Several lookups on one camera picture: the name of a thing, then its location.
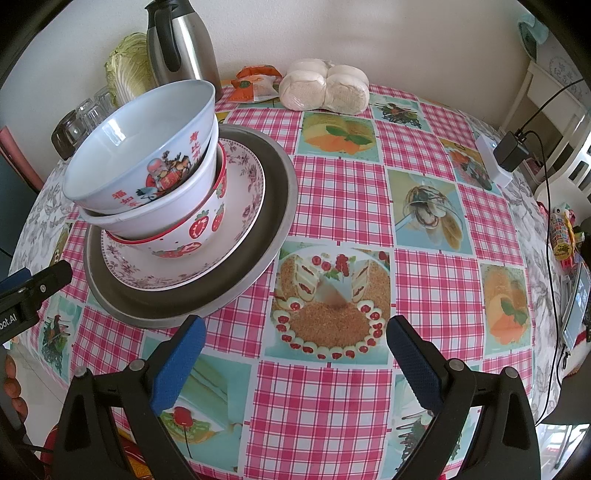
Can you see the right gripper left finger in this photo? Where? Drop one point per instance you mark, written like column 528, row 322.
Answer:
column 87, row 445

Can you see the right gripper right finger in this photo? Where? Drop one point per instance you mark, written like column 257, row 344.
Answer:
column 504, row 445

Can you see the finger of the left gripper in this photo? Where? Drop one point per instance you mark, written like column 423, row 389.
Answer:
column 41, row 285
column 15, row 280

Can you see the large steel plate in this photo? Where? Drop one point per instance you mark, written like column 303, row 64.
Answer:
column 225, row 282

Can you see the pink floral plate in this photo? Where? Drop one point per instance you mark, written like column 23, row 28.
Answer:
column 244, row 201

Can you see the red rimmed strawberry bowl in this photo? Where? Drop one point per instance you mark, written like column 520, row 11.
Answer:
column 189, row 234

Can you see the light blue printed bowl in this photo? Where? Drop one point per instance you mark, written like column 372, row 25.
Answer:
column 145, row 149

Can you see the left hand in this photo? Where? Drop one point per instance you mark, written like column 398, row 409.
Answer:
column 13, row 389

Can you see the grey floral cloth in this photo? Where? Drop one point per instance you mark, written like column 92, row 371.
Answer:
column 51, row 211

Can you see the clear drinking glass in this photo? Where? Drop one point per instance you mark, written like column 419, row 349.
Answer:
column 104, row 99
column 91, row 114

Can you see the napa cabbage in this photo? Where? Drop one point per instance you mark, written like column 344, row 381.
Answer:
column 128, row 71

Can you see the colourful candy pack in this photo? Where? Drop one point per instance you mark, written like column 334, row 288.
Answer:
column 565, row 236

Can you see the checkered picture tablecloth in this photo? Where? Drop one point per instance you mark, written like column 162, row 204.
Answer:
column 386, row 223

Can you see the white box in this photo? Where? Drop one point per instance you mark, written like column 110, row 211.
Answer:
column 497, row 174

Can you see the white cabinet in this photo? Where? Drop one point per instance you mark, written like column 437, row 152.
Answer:
column 564, row 172

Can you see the steel thermos jug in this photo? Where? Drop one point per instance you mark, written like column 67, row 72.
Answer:
column 179, row 46

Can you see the black power adapter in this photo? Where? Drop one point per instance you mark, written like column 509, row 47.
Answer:
column 510, row 152

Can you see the orange snack packet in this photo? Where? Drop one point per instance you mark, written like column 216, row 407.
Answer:
column 254, row 84

